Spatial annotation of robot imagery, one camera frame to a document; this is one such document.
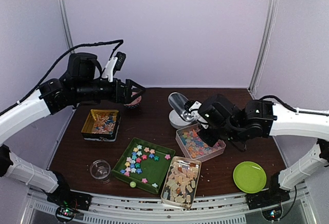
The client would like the clear plastic jar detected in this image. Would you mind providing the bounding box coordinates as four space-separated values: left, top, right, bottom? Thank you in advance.
89 159 111 184

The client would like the cream tin of popsicle candies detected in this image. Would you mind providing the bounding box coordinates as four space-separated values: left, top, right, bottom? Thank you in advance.
161 156 202 209

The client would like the aluminium corner post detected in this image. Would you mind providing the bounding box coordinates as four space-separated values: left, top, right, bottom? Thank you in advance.
248 0 278 98
58 0 73 48

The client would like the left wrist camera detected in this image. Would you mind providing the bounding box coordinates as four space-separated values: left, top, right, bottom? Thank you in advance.
101 52 126 82

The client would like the right aluminium corner post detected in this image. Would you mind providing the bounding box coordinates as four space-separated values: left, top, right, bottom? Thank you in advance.
248 0 278 98

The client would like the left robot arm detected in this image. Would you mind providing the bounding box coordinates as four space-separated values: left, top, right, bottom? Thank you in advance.
1 52 145 206

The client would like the white bowl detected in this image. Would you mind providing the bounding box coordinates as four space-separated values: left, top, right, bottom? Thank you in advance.
169 110 193 129

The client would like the red patterned small bowl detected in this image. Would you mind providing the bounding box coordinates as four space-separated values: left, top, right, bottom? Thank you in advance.
123 91 142 109

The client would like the front aluminium rail frame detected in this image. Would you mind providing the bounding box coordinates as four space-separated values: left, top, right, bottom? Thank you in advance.
19 183 319 223

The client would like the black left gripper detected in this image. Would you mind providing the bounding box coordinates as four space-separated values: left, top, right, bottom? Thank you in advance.
74 77 145 103

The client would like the green tray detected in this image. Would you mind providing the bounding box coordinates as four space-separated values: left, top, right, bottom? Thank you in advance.
112 138 175 195

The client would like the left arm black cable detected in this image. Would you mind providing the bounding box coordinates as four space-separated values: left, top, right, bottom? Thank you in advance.
0 39 124 117

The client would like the pink tin of star candies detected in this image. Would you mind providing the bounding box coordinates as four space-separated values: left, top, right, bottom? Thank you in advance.
175 124 226 162

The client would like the lime green plate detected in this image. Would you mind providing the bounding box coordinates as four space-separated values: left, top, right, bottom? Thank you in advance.
233 161 267 194

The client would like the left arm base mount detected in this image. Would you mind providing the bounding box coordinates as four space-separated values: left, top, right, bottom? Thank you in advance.
44 190 92 223

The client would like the metal scoop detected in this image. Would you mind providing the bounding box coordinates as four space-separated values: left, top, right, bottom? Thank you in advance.
168 92 194 122

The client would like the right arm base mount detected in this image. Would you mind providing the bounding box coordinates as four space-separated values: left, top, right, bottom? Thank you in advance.
246 189 290 222

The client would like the left aluminium corner post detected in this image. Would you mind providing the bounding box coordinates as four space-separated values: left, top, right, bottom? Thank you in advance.
58 0 73 48

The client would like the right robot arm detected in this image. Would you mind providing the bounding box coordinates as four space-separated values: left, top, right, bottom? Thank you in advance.
184 94 328 204

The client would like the green ball candy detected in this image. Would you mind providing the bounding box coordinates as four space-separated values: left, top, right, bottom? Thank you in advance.
130 181 136 188

